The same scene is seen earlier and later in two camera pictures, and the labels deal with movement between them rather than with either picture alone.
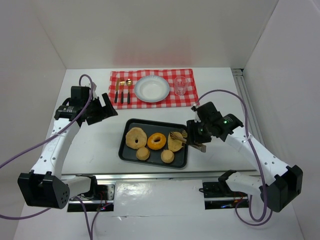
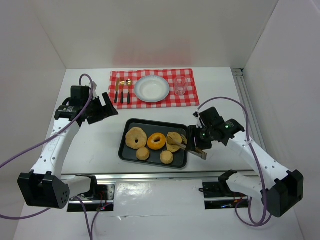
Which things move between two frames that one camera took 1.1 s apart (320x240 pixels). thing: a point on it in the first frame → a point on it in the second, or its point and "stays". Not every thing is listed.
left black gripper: (97, 111) stays
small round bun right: (167, 156) stays
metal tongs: (183, 137) → (197, 151)
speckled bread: (174, 145) stays
